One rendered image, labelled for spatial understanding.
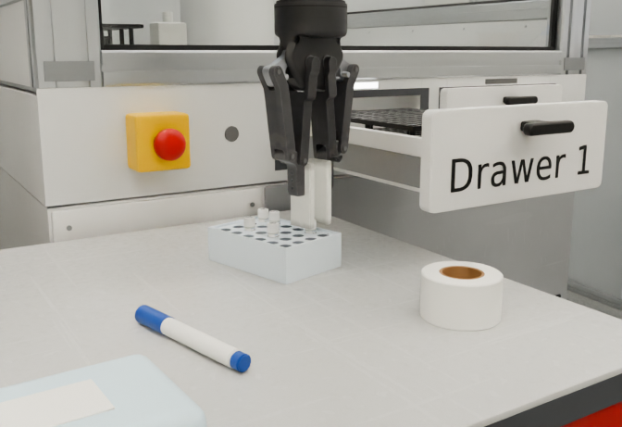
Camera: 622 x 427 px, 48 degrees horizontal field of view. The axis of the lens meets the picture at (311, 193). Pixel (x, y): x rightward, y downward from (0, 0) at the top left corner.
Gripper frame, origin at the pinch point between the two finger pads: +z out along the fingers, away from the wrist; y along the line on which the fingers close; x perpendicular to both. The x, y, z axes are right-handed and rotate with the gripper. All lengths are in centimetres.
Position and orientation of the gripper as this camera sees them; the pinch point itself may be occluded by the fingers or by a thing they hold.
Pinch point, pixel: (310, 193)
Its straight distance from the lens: 74.9
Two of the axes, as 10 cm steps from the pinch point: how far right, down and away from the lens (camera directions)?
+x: -7.2, -1.4, 6.8
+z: 0.0, 9.8, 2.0
